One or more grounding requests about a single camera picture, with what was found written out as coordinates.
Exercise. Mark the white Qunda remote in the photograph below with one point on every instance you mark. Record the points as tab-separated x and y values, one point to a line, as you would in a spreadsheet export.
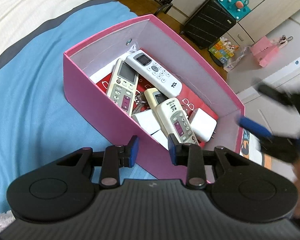
175	121
122	86

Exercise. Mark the white 90W charger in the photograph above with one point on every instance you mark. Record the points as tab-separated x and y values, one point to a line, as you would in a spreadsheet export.
202	124

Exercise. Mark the white TCL remote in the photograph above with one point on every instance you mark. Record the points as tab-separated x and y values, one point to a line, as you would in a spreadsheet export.
154	73

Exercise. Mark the white plastic bag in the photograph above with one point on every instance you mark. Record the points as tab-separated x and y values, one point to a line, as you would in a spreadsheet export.
234	61

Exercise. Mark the red printed paper bag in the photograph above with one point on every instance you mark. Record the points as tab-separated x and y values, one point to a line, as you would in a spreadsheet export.
188	99

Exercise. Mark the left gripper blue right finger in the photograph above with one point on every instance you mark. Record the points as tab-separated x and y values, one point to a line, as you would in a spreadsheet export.
188	155

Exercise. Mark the small white charger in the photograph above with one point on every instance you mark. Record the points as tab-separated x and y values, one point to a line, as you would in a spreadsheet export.
147	121

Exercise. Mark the pink cardboard box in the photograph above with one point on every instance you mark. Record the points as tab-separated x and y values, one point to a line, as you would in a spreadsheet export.
102	76

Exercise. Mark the black suitcase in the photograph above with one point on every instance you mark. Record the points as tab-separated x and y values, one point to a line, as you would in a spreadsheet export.
207	24

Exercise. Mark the striped bed sheet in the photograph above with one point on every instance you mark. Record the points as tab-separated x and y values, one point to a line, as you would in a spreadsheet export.
52	54

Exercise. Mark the colourful gift bag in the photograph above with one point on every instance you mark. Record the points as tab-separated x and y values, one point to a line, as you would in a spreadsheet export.
222	50

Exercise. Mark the cream TCL remote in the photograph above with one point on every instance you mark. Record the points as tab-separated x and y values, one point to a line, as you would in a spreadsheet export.
154	97

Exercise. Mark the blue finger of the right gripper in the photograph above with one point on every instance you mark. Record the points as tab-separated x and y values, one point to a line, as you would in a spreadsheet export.
256	129
272	93

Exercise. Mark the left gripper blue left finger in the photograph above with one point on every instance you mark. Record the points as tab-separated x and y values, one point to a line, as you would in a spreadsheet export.
115	157

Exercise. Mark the teal tote bag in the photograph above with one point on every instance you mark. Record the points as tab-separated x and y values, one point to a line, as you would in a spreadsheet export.
237	8

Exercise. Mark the silver key bunch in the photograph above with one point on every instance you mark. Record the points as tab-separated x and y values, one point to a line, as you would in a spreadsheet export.
141	103

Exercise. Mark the pink hanging bag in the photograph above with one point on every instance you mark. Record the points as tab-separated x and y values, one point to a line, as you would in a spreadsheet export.
264	51

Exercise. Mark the white fluffy blanket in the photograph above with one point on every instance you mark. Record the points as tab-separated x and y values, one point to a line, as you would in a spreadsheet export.
6	219

